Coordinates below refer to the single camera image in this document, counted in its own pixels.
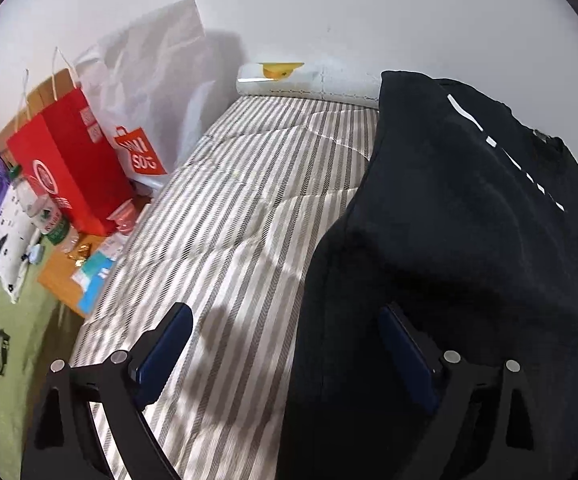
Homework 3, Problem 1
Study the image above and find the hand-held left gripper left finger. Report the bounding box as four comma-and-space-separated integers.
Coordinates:
20, 302, 194, 480

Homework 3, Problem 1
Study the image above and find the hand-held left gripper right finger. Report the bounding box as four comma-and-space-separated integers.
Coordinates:
376, 302, 577, 480

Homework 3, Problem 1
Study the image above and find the black t-shirt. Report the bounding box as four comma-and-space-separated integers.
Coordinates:
274, 70, 578, 480

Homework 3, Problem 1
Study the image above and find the blue and white box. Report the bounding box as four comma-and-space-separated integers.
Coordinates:
76, 251, 116, 313

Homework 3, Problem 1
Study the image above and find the gold foil wrapper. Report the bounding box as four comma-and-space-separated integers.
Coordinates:
66, 242, 93, 264

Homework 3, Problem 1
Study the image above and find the wooden bedside table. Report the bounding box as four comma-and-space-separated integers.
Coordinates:
38, 195, 152, 318

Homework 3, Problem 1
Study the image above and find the plastic bottle pink label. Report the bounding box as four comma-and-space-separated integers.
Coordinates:
106, 199, 143, 237

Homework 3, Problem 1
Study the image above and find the green mat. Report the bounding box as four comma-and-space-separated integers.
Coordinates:
0, 237, 86, 468

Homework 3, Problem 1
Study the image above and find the striped grey mattress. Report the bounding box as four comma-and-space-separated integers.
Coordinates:
69, 94, 382, 480

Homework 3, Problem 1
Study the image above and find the plastic bottle green label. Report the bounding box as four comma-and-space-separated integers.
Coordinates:
9, 165, 80, 253

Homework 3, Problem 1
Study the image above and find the white black-patterned pillow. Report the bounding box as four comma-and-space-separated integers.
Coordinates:
0, 180, 46, 305

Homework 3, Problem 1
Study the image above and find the red paper bag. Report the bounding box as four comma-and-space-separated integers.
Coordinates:
6, 47, 137, 237

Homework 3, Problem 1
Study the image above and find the white shopping bag red logo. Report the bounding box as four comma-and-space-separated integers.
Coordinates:
73, 0, 207, 191

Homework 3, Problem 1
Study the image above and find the white rolled mat yellow print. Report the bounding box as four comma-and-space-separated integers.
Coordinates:
236, 60, 382, 109

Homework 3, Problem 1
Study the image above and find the brown wooden board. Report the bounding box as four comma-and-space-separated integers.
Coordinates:
0, 69, 80, 157

